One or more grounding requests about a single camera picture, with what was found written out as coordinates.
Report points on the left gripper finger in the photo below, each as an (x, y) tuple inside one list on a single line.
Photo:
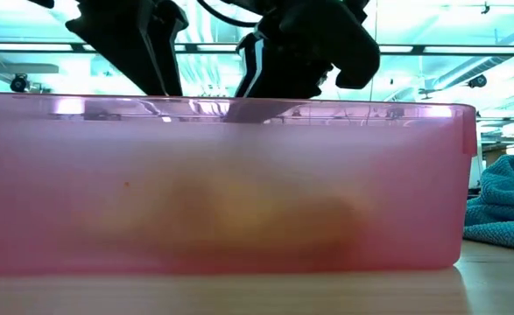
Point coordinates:
[(166, 35), (116, 39)]

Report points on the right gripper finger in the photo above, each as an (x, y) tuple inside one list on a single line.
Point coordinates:
[(291, 74), (248, 65)]

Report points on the yellow microfiber towel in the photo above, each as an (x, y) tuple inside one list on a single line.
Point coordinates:
[(248, 210)]

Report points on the blue microfiber towel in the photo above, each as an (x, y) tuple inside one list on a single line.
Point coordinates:
[(506, 205)]

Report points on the black ceiling spotlight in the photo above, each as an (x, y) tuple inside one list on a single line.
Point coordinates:
[(477, 81), (19, 83)]

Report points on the pink translucent plastic bin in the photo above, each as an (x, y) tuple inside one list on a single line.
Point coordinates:
[(64, 197)]

